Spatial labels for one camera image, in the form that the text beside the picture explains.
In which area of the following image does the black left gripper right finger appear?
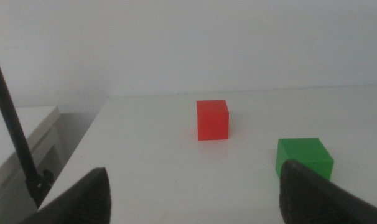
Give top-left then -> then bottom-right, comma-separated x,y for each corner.
279,159 -> 377,224

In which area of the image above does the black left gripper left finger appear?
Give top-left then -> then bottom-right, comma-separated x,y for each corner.
20,167 -> 112,224

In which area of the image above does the green cube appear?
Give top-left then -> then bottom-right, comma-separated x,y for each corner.
275,137 -> 335,182

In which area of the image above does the red cube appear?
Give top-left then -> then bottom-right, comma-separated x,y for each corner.
196,99 -> 230,141

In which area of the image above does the white side cabinet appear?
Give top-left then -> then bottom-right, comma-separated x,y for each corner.
0,105 -> 65,224

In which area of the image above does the black stand pole with clamp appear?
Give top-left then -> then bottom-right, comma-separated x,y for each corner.
0,37 -> 55,208

